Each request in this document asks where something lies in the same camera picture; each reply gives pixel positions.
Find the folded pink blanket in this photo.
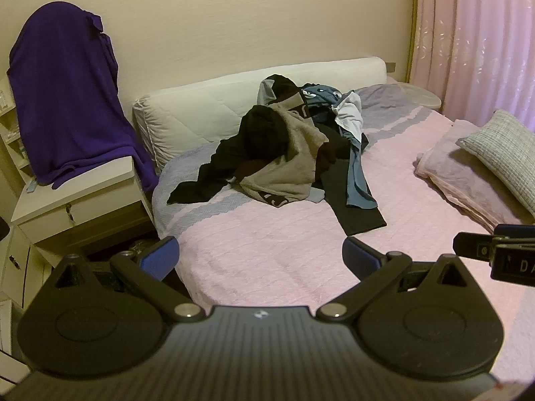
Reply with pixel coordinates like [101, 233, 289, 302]
[414, 119, 535, 235]

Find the white padded headboard cushion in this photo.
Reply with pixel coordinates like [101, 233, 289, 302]
[132, 56, 388, 173]

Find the translucent oval lid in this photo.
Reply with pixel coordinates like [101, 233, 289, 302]
[395, 82, 442, 112]

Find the taupe sweatshirt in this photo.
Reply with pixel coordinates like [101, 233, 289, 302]
[231, 108, 329, 210]

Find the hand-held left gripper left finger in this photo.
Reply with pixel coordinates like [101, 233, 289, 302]
[51, 236, 206, 322]

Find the white nightstand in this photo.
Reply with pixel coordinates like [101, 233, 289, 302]
[10, 154, 156, 269]

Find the black and grey garment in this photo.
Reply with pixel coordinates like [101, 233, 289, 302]
[256, 74, 311, 118]

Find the bed with pink-grey bedspread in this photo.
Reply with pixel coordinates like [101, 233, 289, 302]
[151, 76, 535, 387]

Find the white garment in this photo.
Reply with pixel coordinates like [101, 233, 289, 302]
[332, 91, 365, 143]

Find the white shelf unit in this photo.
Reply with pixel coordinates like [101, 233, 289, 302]
[0, 77, 36, 178]

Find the grey woven pillow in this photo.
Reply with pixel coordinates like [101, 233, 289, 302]
[455, 109, 535, 217]

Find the pink curtain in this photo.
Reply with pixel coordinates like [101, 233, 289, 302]
[409, 0, 535, 131]

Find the blue-grey garment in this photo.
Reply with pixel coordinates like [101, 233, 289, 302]
[308, 133, 379, 210]

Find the black fuzzy sweater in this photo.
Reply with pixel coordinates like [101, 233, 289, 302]
[167, 104, 294, 206]

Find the purple cloth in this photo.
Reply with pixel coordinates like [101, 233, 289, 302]
[7, 2, 160, 193]

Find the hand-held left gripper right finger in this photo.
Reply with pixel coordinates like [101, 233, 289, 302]
[316, 236, 477, 322]

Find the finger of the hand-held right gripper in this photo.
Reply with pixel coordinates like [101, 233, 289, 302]
[495, 224, 535, 241]
[453, 231, 497, 263]

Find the white low cabinet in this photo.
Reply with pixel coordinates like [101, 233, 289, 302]
[0, 225, 57, 305]

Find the dark blue printed garment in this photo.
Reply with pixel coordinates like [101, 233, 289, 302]
[300, 84, 344, 127]

